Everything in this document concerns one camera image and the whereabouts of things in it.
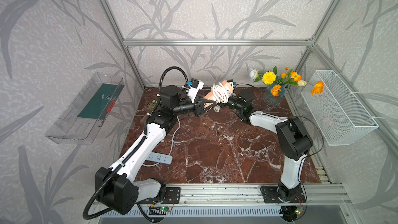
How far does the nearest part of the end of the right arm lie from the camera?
28.0 inches

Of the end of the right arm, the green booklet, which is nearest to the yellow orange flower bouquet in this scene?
the end of the right arm

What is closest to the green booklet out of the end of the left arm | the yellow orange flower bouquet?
the end of the left arm

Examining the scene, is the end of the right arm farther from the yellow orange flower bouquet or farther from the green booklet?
the green booklet

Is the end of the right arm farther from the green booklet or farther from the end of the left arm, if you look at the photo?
the green booklet

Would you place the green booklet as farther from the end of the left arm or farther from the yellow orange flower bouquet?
the yellow orange flower bouquet
